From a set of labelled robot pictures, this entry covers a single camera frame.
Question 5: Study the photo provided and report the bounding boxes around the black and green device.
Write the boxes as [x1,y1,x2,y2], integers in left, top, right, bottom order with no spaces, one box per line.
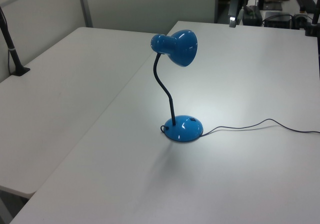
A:
[243,5,264,26]

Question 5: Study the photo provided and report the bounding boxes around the black clamped stand pole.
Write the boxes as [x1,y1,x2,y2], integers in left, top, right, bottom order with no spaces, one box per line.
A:
[303,0,320,37]

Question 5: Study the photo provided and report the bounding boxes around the thin black lamp cable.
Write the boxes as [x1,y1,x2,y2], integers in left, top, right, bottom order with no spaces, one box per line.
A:
[159,118,320,138]

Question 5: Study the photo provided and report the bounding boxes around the grey partition frame post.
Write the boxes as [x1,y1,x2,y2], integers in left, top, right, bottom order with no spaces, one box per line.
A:
[76,0,94,29]

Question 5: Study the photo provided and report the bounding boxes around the blue gooseneck desk lamp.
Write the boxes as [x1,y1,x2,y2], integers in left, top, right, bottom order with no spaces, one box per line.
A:
[149,29,205,144]

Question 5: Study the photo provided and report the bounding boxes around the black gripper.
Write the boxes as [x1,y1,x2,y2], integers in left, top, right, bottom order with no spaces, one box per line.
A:
[227,0,245,29]

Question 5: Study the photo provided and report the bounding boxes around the black box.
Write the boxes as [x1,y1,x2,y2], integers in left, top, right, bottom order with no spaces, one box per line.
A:
[264,11,293,29]

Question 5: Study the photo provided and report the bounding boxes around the black camera stand pole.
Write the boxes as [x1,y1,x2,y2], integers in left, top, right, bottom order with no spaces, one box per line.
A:
[0,5,31,77]

